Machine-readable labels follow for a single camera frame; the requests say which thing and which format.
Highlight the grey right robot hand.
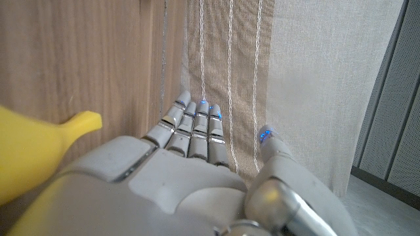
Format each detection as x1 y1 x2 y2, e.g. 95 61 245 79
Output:
6 90 359 236

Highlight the beige striped backdrop cloth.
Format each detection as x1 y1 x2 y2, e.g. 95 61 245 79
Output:
179 0 406 198

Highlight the dark perforated wall panel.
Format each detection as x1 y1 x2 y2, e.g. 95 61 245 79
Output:
350 0 420 211

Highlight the yellow toy banana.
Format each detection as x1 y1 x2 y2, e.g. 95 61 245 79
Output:
0 104 103 207

